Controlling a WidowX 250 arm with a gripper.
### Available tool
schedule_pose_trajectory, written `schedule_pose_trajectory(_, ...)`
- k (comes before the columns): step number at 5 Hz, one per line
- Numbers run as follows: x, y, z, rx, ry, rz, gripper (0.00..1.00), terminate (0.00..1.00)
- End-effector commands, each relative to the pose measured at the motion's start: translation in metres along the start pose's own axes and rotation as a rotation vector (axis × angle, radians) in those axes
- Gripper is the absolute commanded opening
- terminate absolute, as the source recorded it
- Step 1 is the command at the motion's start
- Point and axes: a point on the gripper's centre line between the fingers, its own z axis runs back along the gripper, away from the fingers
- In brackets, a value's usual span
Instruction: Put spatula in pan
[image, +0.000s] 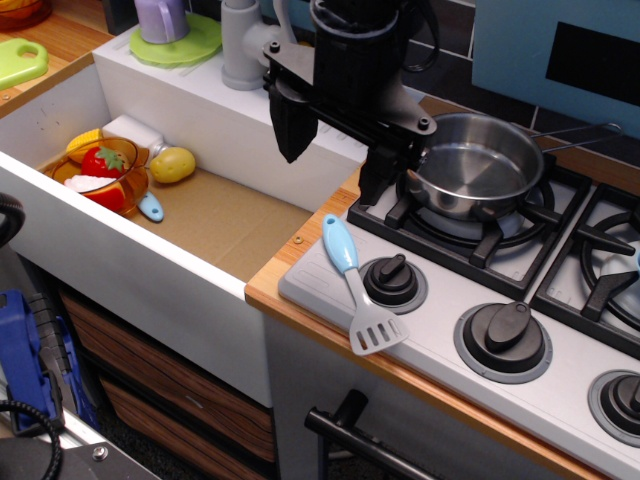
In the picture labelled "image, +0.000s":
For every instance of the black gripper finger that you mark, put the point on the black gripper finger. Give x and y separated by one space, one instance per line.
294 124
381 169

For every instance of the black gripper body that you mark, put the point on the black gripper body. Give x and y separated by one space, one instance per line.
354 85

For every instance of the blue handled grey spatula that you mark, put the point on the blue handled grey spatula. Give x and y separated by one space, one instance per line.
372 328

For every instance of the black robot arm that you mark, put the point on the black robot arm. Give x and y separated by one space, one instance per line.
351 18

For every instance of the stainless steel pan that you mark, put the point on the stainless steel pan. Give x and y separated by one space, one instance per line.
478 168

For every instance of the grey toy faucet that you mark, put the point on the grey toy faucet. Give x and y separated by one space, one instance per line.
244 34

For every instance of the black left stove knob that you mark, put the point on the black left stove knob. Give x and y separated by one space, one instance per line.
394 283

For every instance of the black stove knob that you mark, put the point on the black stove knob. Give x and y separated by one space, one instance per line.
394 283
613 400
503 342

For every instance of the green plastic plate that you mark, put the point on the green plastic plate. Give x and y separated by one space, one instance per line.
202 42

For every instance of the yellow toy potato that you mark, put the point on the yellow toy potato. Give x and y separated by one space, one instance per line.
172 165

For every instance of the black left burner grate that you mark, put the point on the black left burner grate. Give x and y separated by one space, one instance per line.
504 254

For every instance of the black burner grate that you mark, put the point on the black burner grate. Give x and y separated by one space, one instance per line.
592 285
504 254

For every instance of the white toy sink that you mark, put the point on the white toy sink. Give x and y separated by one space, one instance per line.
181 281

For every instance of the purple plastic cup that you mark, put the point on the purple plastic cup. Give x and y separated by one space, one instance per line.
162 21

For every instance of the white salt shaker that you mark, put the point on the white salt shaker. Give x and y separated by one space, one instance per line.
132 129

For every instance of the grey stove top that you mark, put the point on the grey stove top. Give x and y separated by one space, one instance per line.
553 407

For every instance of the orange transparent bowl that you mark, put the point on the orange transparent bowl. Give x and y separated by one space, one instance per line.
117 195

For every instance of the red toy strawberry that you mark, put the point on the red toy strawberry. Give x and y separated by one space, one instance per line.
104 162

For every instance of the yellow toy corn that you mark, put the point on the yellow toy corn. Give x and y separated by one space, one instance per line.
79 145

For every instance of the black middle stove knob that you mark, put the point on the black middle stove knob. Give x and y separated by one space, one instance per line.
503 342

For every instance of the light blue microwave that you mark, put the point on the light blue microwave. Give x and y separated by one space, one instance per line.
580 58

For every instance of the black right burner grate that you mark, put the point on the black right burner grate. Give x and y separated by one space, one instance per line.
592 285

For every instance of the green cutting board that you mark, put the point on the green cutting board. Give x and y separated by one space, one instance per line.
22 61

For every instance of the upper wooden drawer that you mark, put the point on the upper wooden drawer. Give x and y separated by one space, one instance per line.
206 404

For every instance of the wooden drawer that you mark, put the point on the wooden drawer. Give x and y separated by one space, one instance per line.
206 404
211 460

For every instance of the orange bowl top left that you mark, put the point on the orange bowl top left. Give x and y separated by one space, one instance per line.
21 14

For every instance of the black right stove knob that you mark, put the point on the black right stove knob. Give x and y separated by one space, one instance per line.
613 400

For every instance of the lower wooden drawer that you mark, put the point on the lower wooden drawer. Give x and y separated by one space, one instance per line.
211 460

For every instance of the blue clamp tool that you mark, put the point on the blue clamp tool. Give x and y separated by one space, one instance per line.
39 360

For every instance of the blue utensil handle in sink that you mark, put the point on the blue utensil handle in sink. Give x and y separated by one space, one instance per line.
150 207

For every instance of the black oven door handle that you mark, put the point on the black oven door handle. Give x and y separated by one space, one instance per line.
340 428

